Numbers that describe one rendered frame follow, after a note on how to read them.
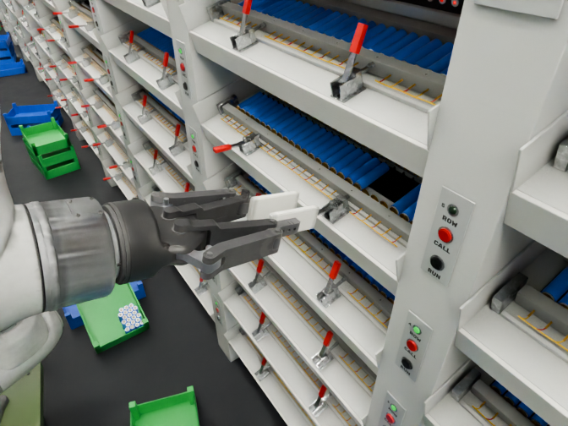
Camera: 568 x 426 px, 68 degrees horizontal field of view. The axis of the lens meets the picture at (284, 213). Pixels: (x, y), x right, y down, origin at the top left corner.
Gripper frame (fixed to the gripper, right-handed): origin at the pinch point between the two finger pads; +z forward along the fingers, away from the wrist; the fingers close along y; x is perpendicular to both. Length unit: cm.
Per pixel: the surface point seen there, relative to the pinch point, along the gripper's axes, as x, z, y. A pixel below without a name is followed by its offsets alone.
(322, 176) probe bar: 3.4, 19.4, 13.4
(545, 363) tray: 6.9, 18.0, -27.3
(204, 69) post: -4, 16, 52
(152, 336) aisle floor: 103, 22, 79
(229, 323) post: 77, 36, 52
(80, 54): 24, 27, 191
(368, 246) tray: 7.6, 16.9, -1.6
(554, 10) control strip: -25.6, 5.9, -16.9
